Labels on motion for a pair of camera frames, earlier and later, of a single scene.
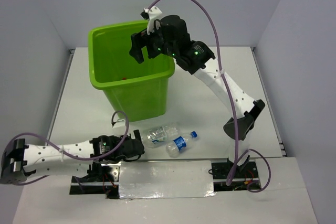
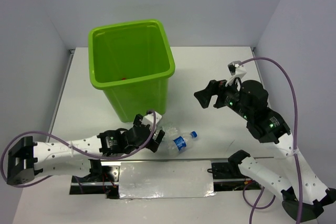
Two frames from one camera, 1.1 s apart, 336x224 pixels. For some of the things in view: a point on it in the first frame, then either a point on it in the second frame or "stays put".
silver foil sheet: [166, 179] stays put
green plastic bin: [139, 90] stays put
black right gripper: [138, 40] -> [214, 87]
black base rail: [104, 178] stays put
